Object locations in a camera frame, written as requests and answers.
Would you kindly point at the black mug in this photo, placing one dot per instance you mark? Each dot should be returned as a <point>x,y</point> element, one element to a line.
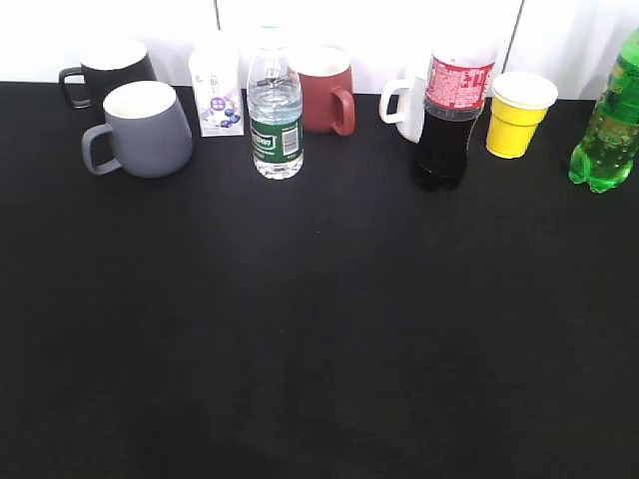
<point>106,65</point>

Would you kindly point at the cestbon water bottle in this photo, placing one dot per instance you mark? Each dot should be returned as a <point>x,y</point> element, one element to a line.
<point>275,102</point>

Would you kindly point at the yellow paper cup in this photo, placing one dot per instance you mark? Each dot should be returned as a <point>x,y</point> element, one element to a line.
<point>520,103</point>

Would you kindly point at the grey mug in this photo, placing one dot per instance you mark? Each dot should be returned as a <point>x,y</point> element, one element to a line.
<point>148,131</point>

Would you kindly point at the white mug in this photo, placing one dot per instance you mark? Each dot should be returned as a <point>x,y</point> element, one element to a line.
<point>409,114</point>

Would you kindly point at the green soda bottle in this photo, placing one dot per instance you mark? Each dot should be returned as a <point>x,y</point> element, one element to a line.
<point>604,157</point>

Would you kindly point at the cola bottle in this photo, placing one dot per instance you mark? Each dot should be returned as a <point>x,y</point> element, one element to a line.
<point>459,74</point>

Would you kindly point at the blueberry milk carton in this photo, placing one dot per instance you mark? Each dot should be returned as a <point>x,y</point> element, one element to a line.
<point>213,66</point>

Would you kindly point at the red mug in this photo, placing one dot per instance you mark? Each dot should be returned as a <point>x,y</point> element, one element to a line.
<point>326,79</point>

